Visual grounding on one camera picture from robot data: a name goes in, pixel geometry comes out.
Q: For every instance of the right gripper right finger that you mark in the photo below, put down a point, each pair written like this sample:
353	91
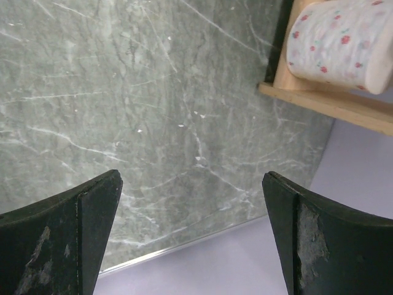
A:
326	247

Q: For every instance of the white paper roll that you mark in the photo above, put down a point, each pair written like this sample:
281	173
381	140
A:
343	43

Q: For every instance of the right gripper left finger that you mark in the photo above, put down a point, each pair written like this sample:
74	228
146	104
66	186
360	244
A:
57	245

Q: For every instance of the wooden shelf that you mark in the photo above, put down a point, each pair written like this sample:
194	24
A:
331	101

